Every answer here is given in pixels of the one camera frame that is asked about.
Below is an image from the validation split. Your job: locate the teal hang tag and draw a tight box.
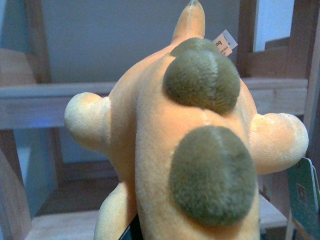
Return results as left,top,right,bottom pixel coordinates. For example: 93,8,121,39
287,157,320,240

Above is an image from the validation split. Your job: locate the orange plush dinosaur toy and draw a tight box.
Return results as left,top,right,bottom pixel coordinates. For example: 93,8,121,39
64,0,309,240

